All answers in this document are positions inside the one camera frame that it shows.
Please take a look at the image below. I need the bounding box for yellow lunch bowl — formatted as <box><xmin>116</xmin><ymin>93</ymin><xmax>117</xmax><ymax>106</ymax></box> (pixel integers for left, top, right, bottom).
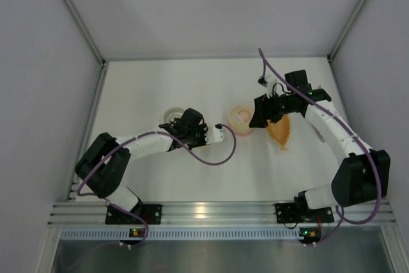
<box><xmin>159</xmin><ymin>107</ymin><xmax>185</xmax><ymax>125</ymax></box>

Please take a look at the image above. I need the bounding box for cream lid pink handle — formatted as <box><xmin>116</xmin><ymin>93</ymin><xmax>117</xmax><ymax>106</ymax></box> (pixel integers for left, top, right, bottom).
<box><xmin>228</xmin><ymin>105</ymin><xmax>254</xmax><ymax>130</ymax></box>

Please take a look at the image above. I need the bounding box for pink lunch bowl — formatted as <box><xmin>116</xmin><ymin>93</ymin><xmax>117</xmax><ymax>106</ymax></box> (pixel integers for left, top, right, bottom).
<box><xmin>229</xmin><ymin>125</ymin><xmax>254</xmax><ymax>137</ymax></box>

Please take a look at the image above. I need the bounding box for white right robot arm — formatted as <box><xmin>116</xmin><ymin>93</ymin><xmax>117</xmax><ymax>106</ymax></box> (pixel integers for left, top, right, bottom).
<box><xmin>249</xmin><ymin>70</ymin><xmax>390</xmax><ymax>225</ymax></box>

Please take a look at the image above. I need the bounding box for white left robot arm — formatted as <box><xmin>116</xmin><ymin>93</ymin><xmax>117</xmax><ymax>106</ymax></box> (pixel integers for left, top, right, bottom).
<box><xmin>75</xmin><ymin>108</ymin><xmax>210</xmax><ymax>223</ymax></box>

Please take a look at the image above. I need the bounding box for woven boat-shaped basket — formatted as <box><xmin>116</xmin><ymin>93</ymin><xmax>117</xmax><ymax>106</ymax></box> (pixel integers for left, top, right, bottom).
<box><xmin>266</xmin><ymin>114</ymin><xmax>291</xmax><ymax>151</ymax></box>

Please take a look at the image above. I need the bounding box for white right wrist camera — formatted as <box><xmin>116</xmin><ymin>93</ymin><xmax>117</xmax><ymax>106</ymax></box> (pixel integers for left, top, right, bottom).
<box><xmin>258</xmin><ymin>74</ymin><xmax>277</xmax><ymax>95</ymax></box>

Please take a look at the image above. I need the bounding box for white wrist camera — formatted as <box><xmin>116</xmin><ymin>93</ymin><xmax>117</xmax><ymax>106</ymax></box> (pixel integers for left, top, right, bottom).
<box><xmin>258</xmin><ymin>74</ymin><xmax>277</xmax><ymax>95</ymax></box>
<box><xmin>205</xmin><ymin>124</ymin><xmax>226</xmax><ymax>144</ymax></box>

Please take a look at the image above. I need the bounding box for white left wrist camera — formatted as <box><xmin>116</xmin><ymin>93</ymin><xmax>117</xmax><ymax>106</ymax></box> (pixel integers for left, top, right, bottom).
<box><xmin>205</xmin><ymin>124</ymin><xmax>226</xmax><ymax>144</ymax></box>

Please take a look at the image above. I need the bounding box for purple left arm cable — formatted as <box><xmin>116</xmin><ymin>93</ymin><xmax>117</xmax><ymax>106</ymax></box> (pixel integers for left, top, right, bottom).
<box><xmin>76</xmin><ymin>123</ymin><xmax>237</xmax><ymax>250</ymax></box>

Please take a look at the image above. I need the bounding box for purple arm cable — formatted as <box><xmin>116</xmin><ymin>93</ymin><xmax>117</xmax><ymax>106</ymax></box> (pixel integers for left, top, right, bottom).
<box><xmin>76</xmin><ymin>123</ymin><xmax>237</xmax><ymax>250</ymax></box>
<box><xmin>258</xmin><ymin>47</ymin><xmax>383</xmax><ymax>248</ymax></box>

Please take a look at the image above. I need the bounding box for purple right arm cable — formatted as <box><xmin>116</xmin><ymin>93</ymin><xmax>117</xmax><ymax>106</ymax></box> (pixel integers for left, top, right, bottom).
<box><xmin>258</xmin><ymin>47</ymin><xmax>383</xmax><ymax>248</ymax></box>

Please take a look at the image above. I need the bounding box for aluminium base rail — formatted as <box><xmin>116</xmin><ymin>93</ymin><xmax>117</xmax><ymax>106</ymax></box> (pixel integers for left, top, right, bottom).
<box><xmin>47</xmin><ymin>201</ymin><xmax>394</xmax><ymax>242</ymax></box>

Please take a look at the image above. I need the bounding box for right aluminium frame post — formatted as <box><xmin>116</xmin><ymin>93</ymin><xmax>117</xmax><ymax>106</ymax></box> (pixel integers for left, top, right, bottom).
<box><xmin>327</xmin><ymin>0</ymin><xmax>369</xmax><ymax>64</ymax></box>

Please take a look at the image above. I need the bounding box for aluminium frame post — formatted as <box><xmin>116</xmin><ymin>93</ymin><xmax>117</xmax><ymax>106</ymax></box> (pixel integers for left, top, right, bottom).
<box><xmin>62</xmin><ymin>0</ymin><xmax>106</xmax><ymax>66</ymax></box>
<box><xmin>327</xmin><ymin>0</ymin><xmax>369</xmax><ymax>64</ymax></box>

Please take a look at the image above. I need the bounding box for left aluminium frame post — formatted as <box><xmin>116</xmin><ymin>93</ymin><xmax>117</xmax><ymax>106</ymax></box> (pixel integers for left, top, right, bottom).
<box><xmin>62</xmin><ymin>0</ymin><xmax>106</xmax><ymax>66</ymax></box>

